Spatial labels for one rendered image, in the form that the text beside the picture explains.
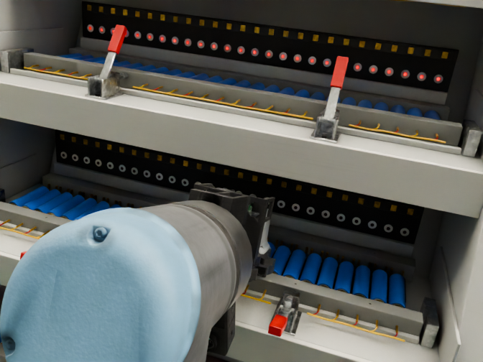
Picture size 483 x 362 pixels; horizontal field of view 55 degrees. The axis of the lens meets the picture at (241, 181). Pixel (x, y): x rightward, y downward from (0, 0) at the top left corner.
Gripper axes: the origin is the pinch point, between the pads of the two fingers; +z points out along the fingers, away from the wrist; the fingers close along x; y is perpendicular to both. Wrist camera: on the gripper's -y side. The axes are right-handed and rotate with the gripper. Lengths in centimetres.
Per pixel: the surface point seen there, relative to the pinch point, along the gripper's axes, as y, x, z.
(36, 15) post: 24.6, 37.4, 3.6
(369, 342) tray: -5.6, -15.6, -6.0
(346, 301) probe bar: -2.4, -12.6, -4.3
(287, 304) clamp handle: -3.4, -6.9, -7.7
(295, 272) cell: -1.6, -6.5, -0.4
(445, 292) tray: 0.5, -22.7, -1.6
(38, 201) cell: -1.2, 30.3, 1.6
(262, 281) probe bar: -2.7, -3.4, -4.0
